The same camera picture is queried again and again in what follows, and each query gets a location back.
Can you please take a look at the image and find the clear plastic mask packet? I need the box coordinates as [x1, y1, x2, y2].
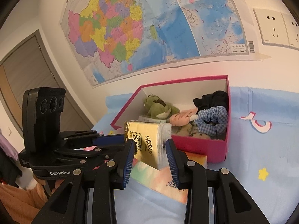
[138, 116, 167, 123]

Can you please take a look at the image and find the yellow tissue pack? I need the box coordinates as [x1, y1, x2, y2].
[125, 121, 172, 170]

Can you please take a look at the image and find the green plush dinosaur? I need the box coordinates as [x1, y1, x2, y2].
[143, 94, 180, 119]

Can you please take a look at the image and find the pink floral tissue pack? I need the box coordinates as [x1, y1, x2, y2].
[76, 146, 96, 151]

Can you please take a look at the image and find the pink hand cream sachet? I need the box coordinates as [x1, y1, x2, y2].
[169, 108, 198, 126]

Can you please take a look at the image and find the orange left sleeve forearm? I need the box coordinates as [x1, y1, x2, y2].
[1, 183, 48, 223]

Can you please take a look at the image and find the pastel soft tissue pack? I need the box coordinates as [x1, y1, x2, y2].
[131, 153, 188, 204]

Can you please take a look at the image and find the left hand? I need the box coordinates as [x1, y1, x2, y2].
[33, 174, 63, 196]

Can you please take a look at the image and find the grey wooden door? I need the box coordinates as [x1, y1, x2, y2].
[0, 29, 94, 137]

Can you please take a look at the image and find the blue cartoon pig tablecloth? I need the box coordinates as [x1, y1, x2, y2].
[91, 86, 299, 224]

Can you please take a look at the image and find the blue gingham scrunchie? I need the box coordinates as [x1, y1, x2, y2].
[195, 106, 229, 139]

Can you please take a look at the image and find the black scrunchie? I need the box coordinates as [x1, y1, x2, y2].
[193, 91, 229, 113]

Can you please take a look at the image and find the pink cardboard box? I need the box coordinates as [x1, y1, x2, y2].
[111, 75, 231, 163]

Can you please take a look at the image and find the colourful wall map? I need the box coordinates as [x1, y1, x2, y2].
[60, 0, 260, 86]

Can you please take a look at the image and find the white wall socket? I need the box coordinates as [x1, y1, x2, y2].
[253, 8, 288, 47]

